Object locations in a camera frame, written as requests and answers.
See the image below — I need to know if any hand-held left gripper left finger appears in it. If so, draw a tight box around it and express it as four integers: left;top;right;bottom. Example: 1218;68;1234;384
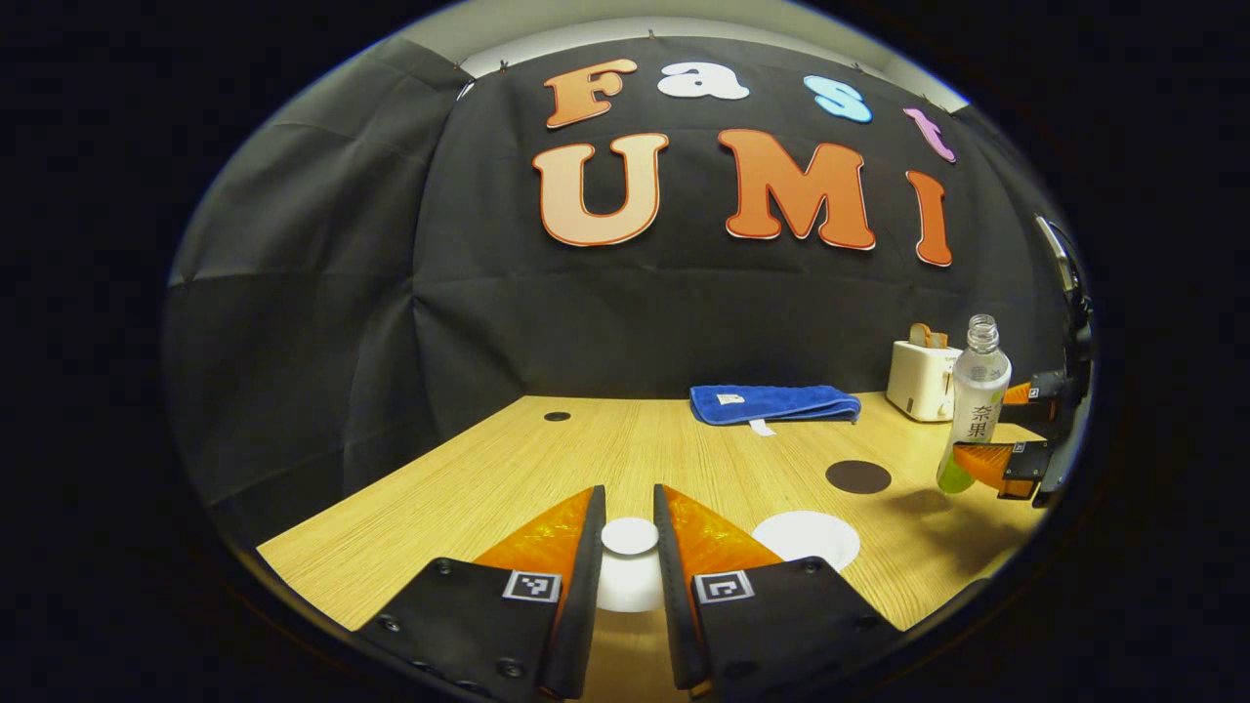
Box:
354;485;607;700

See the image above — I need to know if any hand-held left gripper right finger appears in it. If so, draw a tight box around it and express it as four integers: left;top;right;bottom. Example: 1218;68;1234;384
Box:
652;483;904;700

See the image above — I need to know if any white teacup lid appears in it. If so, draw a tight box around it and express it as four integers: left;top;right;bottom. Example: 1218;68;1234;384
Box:
596;517;667;614

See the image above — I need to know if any clear water bottle green label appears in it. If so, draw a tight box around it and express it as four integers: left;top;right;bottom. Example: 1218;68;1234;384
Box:
936;314;1013;494

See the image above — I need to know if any dark brown round coaster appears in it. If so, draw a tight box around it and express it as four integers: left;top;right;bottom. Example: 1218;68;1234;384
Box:
825;460;893;495

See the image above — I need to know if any white toaster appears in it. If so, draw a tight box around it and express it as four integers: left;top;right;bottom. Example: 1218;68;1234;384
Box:
886;340;964;423

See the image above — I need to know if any blue towel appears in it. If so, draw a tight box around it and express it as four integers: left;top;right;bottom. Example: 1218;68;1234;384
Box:
689;384;862;436

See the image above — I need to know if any black backdrop cloth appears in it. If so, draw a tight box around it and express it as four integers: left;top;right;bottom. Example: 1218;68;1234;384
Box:
161;34;1095;550

